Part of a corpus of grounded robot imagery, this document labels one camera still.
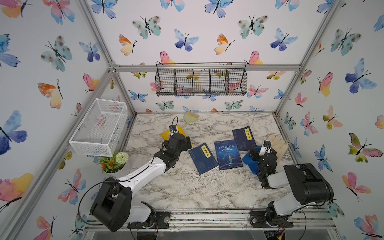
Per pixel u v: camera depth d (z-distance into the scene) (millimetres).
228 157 954
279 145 1005
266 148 766
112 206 411
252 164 910
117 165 770
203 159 948
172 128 737
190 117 1183
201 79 982
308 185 455
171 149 645
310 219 755
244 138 1042
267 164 687
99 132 840
